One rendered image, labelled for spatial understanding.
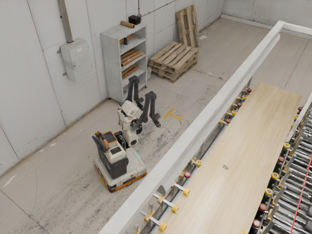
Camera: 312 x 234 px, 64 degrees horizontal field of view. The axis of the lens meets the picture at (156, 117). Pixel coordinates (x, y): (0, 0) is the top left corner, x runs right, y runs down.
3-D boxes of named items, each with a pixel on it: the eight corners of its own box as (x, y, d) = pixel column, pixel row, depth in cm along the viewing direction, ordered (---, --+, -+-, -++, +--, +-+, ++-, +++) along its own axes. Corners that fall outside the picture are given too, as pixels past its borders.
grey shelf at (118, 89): (107, 99, 567) (99, 33, 463) (132, 81, 623) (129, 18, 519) (123, 106, 549) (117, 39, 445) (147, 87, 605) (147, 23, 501)
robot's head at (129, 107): (126, 116, 333) (133, 107, 330) (119, 107, 346) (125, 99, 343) (133, 118, 344) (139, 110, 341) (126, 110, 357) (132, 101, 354)
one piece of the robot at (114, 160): (113, 185, 382) (107, 150, 326) (99, 161, 415) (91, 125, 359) (132, 175, 396) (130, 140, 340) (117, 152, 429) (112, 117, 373)
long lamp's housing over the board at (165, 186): (147, 185, 140) (147, 177, 134) (268, 37, 289) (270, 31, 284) (165, 196, 135) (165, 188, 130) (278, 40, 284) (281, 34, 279)
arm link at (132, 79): (127, 75, 342) (131, 79, 335) (136, 74, 349) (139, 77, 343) (124, 102, 368) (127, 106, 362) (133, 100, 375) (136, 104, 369)
